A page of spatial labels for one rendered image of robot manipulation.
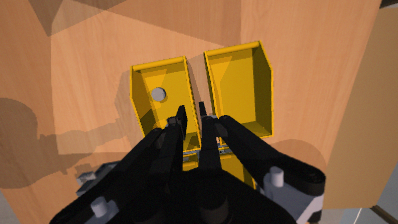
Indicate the grey steel disc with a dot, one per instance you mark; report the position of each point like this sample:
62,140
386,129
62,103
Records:
158,94

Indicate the yellow open-front bin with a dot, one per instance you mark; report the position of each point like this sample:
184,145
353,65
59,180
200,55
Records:
174,80
190,161
241,86
231,164

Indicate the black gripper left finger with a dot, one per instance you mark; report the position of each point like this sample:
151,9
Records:
149,165

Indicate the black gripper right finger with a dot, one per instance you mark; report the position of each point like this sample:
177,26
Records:
295,185

